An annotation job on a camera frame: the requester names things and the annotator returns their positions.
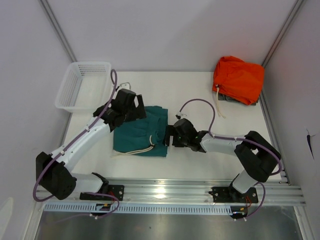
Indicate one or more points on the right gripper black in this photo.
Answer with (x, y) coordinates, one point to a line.
(170, 130)

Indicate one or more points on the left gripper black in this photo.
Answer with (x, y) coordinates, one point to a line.
(140, 112)

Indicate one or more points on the teal green shorts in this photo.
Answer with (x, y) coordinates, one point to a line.
(145, 136)

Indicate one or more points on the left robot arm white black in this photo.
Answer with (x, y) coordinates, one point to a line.
(54, 170)

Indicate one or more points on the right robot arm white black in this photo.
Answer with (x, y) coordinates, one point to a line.
(259, 159)

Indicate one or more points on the grey folded shorts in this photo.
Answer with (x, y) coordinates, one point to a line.
(223, 97)

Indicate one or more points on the orange folded shorts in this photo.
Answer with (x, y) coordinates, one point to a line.
(240, 80)

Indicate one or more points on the white plastic basket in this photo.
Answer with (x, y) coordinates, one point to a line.
(86, 85)

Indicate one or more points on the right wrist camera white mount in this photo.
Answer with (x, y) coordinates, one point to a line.
(180, 115)

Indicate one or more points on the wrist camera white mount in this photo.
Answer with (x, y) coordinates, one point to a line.
(124, 85)
(180, 115)

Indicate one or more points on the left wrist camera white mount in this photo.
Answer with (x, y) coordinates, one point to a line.
(124, 85)

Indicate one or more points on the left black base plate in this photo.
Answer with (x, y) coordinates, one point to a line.
(111, 189)

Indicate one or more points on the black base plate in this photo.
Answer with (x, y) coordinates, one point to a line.
(111, 189)
(226, 194)

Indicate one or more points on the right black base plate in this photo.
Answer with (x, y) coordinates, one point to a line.
(226, 194)

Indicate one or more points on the white slotted cable duct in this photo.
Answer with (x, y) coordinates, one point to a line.
(136, 208)

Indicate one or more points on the aluminium mounting rail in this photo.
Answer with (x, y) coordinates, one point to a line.
(189, 192)

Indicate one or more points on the left aluminium frame post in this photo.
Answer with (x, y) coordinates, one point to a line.
(55, 25)

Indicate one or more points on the aluminium frame post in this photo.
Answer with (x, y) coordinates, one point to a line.
(289, 20)
(55, 25)

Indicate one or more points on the right aluminium frame post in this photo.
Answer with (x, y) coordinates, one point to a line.
(289, 20)

